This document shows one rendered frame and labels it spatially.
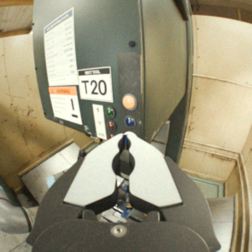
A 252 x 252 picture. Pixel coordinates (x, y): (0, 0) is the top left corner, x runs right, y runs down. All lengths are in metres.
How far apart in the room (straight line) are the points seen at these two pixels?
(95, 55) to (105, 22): 0.07
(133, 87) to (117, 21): 0.13
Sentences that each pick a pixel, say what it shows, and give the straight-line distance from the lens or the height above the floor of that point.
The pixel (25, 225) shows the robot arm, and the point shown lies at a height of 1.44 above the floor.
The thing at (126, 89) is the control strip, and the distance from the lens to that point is 0.24.
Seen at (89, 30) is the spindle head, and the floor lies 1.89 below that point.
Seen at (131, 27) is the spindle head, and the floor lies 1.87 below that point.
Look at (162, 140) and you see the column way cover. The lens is 1.01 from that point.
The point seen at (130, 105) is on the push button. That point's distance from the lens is 0.23.
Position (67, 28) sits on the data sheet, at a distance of 0.36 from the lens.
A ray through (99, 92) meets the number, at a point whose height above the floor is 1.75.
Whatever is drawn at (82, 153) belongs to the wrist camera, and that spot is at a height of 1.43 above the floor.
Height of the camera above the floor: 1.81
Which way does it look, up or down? 27 degrees down
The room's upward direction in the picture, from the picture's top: 3 degrees counter-clockwise
